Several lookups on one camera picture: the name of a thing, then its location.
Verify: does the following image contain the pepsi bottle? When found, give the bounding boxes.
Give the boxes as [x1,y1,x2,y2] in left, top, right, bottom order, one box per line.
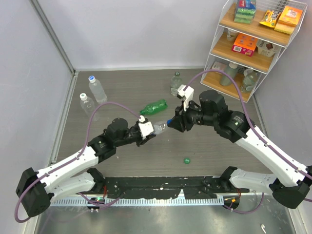
[153,120,168,135]

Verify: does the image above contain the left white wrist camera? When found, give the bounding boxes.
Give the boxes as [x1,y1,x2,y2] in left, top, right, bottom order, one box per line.
[138,115,155,139]

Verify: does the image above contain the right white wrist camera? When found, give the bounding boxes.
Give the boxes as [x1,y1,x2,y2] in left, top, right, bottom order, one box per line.
[177,84,194,111]

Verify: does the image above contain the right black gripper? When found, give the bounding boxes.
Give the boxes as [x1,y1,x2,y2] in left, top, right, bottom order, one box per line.
[168,98,216,133]

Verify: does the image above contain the yellow snack bag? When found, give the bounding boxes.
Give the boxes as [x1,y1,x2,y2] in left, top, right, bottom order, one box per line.
[259,10,281,28]

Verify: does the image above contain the grey green bottle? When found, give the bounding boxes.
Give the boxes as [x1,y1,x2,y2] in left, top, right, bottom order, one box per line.
[220,62,238,86]

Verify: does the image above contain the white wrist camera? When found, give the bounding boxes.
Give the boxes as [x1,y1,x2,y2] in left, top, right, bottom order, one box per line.
[177,84,194,111]
[138,115,155,139]

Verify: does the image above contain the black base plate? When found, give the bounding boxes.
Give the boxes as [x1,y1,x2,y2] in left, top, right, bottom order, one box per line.
[76,175,250,200]

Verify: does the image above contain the clear glass bottle green cap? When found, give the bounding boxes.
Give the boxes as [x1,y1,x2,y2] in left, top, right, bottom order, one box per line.
[170,72,182,96]

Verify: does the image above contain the white wire shelf rack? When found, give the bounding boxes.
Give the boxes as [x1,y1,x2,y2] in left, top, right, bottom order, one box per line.
[205,0,308,102]

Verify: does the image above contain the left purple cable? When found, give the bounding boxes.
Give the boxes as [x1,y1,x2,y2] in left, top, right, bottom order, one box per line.
[14,101,147,223]

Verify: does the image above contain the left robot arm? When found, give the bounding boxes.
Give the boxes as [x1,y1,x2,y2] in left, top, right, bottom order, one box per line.
[14,116,155,223]

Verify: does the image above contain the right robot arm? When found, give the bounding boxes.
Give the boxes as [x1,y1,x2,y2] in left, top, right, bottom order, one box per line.
[168,87,312,209]

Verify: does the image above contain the white cable duct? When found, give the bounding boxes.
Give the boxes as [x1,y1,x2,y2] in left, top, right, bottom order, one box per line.
[51,195,224,207]

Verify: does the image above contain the white cup on shelf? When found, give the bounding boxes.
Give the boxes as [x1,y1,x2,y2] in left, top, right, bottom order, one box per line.
[227,29,239,41]

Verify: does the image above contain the orange yellow box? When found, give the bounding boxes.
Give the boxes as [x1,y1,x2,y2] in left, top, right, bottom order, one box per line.
[274,5,303,35]

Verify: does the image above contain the green plastic bottle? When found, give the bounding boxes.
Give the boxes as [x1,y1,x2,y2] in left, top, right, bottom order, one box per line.
[140,99,168,116]

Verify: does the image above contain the pink white packet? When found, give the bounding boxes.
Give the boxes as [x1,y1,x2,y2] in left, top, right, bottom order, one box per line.
[211,61,227,72]

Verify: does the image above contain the clear plastic bottle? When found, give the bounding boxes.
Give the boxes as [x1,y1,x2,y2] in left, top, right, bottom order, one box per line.
[80,97,96,118]

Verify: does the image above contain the clear bottle blue cap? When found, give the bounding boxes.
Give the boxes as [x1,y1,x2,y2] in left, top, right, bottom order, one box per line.
[88,76,108,104]

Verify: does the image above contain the orange pink box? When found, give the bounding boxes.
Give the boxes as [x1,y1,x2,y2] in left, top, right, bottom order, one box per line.
[232,33,258,57]

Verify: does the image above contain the white bottle cap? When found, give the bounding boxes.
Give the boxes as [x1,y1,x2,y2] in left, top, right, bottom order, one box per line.
[79,93,88,101]

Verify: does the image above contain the green sponge pack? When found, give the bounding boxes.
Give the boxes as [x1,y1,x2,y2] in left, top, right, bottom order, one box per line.
[234,0,256,24]

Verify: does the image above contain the clear bottle on shelf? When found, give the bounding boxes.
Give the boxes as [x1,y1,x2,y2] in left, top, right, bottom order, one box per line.
[240,68,258,93]

